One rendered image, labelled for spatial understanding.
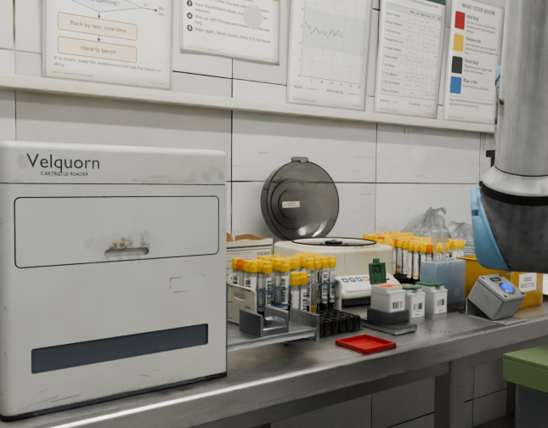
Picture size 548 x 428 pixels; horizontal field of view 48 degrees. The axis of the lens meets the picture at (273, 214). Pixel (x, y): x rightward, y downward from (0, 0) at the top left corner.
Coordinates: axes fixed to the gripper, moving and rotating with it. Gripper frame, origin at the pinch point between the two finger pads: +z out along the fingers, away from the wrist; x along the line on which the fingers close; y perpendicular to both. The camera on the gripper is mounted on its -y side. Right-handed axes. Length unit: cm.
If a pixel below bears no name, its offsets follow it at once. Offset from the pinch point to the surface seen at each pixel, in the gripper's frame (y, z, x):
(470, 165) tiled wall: 69, -20, -78
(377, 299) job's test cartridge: 11.8, 7.4, 25.4
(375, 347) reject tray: 1.6, 12.1, 36.2
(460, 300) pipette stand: 15.3, 11.0, -2.7
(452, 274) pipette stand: 15.1, 5.4, 0.5
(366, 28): 67, -58, -24
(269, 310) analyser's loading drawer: 10, 6, 50
